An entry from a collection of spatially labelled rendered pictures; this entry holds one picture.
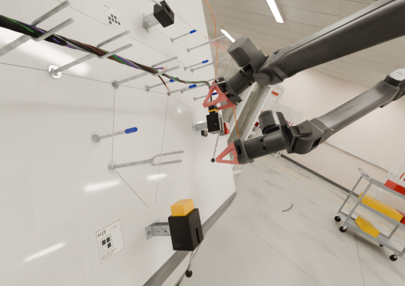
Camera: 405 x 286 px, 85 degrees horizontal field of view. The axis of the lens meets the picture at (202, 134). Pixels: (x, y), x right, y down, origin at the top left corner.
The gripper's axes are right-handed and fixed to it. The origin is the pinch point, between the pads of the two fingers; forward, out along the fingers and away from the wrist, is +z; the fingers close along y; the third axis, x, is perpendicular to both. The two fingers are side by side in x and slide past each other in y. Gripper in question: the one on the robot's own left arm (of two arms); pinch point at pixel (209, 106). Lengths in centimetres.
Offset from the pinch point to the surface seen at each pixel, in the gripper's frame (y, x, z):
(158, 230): 22.4, 26.5, 18.0
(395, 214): -385, 143, -68
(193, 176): 3.2, 16.3, 14.5
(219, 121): 0.1, 6.1, -0.3
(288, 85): -793, -272, -129
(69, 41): 47.9, 8.1, -1.3
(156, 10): 24.5, -15.7, -7.3
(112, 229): 33.8, 24.1, 17.1
